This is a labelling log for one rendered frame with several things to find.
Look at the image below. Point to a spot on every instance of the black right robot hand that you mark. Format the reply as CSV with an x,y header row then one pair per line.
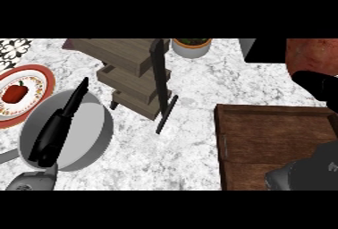
x,y
324,86

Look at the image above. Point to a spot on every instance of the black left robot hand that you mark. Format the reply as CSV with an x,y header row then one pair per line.
x,y
52,135

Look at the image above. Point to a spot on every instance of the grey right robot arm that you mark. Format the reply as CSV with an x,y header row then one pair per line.
x,y
310,171

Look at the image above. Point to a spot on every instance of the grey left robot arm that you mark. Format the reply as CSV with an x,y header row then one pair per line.
x,y
33,180

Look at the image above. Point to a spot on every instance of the reddish brown sweet potato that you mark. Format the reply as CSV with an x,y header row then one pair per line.
x,y
315,55

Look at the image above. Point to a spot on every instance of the brown wooden tray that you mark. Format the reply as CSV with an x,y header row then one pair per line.
x,y
264,137

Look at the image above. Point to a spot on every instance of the grey round pan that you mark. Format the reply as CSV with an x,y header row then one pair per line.
x,y
87,131

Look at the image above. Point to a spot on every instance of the red bell pepper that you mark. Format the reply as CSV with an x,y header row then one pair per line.
x,y
15,94

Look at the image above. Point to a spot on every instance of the black box appliance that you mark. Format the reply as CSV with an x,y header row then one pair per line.
x,y
270,50

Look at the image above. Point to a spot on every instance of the red rimmed patterned plate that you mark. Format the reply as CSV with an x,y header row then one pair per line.
x,y
42,80

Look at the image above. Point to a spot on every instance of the black white patterned cloth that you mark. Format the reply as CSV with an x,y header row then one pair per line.
x,y
11,52

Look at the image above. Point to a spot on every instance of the wooden tiered basket black frame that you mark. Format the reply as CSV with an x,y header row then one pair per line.
x,y
127,77

